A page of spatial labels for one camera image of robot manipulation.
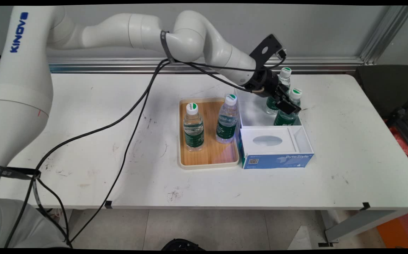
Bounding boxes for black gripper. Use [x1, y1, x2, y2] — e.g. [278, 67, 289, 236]
[244, 69, 301, 115]

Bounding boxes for green label water bottle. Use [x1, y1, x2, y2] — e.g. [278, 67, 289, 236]
[266, 67, 292, 116]
[274, 88, 303, 126]
[215, 94, 239, 144]
[183, 102, 205, 152]

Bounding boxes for white open box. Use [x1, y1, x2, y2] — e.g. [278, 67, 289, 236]
[235, 86, 303, 128]

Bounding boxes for blue ByteStyle tissue box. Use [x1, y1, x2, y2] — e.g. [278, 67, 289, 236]
[238, 125, 315, 170]

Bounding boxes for wooden tray with cream rim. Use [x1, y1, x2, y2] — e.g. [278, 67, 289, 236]
[178, 98, 240, 170]

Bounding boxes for black chair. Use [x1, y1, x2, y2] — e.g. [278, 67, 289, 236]
[355, 65, 408, 122]

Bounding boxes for red patterned item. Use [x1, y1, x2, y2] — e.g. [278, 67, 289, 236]
[387, 122, 408, 166]

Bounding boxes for grey table leg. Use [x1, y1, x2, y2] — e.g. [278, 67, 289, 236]
[318, 210, 408, 244]

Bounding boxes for orange box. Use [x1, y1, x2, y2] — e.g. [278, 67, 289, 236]
[376, 211, 408, 249]

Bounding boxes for black round object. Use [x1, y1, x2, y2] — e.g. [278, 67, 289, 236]
[161, 238, 206, 252]

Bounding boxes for horizontal aluminium rail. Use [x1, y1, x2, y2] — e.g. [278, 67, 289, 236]
[0, 56, 366, 74]

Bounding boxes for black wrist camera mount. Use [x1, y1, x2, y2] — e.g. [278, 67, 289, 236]
[249, 34, 287, 69]

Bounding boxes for slanted aluminium post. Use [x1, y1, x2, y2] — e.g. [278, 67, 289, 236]
[359, 5, 408, 66]

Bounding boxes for black strap on arm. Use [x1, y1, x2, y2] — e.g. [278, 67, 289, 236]
[160, 30, 176, 64]

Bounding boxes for black cable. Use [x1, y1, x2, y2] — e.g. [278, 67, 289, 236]
[68, 53, 288, 244]
[5, 58, 257, 247]

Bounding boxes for black printed strap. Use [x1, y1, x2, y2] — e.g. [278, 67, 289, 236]
[0, 164, 41, 180]

